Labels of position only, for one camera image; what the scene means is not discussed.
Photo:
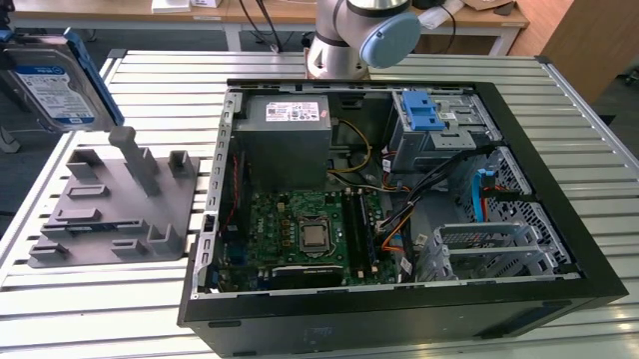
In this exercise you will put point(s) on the blue plastic drive latch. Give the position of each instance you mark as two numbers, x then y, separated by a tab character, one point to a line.
417	112

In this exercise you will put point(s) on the silver CPU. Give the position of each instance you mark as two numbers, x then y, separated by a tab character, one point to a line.
313	235

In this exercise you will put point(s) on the empty black RAM slot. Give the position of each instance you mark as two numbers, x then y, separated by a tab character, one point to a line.
351	232

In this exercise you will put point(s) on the grey parts rack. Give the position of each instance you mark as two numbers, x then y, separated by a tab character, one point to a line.
115	209

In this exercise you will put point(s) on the CPU socket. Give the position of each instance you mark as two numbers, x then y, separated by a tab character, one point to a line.
314	220

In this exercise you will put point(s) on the grey stand foot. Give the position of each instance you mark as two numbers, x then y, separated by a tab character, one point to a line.
7	144

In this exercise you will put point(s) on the small white box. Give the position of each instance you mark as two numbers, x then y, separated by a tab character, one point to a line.
205	3

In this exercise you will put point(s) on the green motherboard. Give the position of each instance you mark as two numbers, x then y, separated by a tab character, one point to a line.
279	209

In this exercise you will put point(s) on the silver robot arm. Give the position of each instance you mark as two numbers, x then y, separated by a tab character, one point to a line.
339	41

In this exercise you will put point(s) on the white plastic wrap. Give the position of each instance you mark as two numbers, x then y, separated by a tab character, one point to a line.
437	15

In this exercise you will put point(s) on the grey power supply unit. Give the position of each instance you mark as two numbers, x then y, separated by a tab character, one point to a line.
279	157

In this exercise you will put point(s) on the metal disk bay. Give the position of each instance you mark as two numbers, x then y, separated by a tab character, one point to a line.
494	251

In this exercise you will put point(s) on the metal drive cage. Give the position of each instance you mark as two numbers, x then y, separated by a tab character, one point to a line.
450	142

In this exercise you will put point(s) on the RAM stick in slot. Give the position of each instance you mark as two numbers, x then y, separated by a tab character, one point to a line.
370	239

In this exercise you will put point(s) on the hard disk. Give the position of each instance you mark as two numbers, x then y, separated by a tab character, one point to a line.
50	93

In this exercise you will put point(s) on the RAM stick on rack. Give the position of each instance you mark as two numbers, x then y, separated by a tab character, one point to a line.
90	226

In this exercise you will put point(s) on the wooden cabinet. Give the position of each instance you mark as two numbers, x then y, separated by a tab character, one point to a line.
599	37

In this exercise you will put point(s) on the large white box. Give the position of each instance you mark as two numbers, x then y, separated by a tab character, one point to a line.
170	5

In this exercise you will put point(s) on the brown cardboard piece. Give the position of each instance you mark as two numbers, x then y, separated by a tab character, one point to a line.
491	4

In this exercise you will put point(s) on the wooden desk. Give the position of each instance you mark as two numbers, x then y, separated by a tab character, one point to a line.
100	11

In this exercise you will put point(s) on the black open PC case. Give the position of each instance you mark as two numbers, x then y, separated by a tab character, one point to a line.
399	329

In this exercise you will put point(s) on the black graphics card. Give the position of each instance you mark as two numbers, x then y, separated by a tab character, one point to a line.
305	278

